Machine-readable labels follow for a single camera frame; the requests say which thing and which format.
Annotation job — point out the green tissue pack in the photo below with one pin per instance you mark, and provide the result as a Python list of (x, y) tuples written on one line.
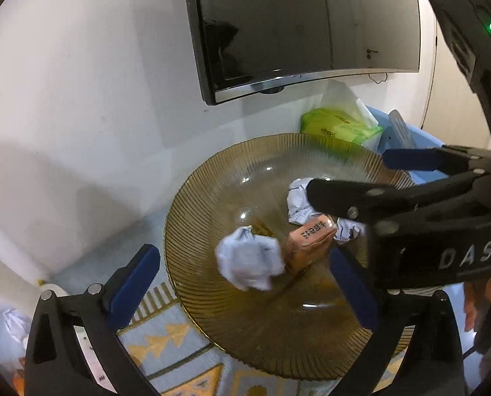
[(332, 121)]

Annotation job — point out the grey remote control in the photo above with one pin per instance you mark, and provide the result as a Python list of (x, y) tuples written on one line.
[(400, 126)]

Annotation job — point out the large white paper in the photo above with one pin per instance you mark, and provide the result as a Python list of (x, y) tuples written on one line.
[(249, 260)]

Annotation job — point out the blue storage box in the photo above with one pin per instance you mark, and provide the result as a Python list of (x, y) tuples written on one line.
[(425, 138)]

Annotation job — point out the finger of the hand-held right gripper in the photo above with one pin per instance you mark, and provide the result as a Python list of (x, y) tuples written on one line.
[(414, 159), (336, 196)]

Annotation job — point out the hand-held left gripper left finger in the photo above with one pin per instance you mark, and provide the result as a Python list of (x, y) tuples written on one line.
[(136, 280)]

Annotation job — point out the white door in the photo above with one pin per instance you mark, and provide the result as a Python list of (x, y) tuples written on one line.
[(447, 103)]

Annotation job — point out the amber ribbed glass bowl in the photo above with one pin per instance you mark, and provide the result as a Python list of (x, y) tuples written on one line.
[(270, 338)]

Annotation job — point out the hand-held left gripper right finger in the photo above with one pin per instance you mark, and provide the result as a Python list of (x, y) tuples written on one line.
[(352, 288)]

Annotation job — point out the black television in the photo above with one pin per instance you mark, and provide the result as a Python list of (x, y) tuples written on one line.
[(270, 20)]

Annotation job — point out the patterned woven mat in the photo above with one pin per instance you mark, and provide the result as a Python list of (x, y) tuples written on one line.
[(179, 363)]

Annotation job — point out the white desk lamp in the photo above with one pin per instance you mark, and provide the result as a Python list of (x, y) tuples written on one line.
[(14, 276)]

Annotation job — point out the person's right hand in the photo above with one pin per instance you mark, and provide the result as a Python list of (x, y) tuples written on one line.
[(487, 297)]

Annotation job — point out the orange snack packet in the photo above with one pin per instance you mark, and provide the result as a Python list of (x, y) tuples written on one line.
[(307, 247)]

